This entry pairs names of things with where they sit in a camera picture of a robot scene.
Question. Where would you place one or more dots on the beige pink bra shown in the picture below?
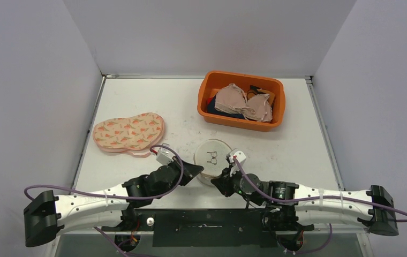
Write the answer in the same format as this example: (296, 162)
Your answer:
(253, 105)

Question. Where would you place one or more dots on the floral mesh laundry bag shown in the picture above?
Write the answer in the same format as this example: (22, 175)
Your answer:
(132, 135)

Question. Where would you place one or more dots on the navy blue garment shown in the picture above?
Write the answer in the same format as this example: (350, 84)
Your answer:
(212, 110)

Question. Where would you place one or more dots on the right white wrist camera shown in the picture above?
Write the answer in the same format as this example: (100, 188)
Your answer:
(236, 154)

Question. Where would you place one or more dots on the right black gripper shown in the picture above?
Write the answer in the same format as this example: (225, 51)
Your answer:
(227, 180)

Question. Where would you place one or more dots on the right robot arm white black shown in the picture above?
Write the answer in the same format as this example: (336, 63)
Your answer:
(290, 204)

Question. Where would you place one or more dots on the round white mesh laundry bag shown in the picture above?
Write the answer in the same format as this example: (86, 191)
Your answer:
(211, 155)

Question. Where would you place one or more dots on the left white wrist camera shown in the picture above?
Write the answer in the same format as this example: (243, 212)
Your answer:
(164, 155)

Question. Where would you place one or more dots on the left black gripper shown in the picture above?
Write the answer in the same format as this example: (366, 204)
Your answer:
(189, 171)

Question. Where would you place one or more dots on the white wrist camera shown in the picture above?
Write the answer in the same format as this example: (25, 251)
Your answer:
(164, 155)
(236, 154)

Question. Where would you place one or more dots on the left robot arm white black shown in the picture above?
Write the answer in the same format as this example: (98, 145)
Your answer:
(49, 215)

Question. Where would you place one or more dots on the orange plastic bin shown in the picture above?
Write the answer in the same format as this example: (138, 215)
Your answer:
(216, 80)

